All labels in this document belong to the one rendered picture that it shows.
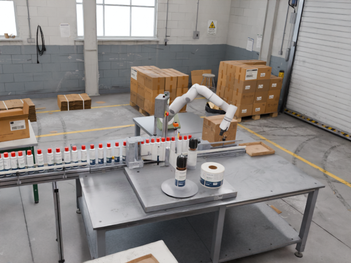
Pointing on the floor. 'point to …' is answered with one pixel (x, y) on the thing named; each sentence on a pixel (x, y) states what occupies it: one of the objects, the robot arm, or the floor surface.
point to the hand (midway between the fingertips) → (221, 133)
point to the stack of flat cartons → (20, 107)
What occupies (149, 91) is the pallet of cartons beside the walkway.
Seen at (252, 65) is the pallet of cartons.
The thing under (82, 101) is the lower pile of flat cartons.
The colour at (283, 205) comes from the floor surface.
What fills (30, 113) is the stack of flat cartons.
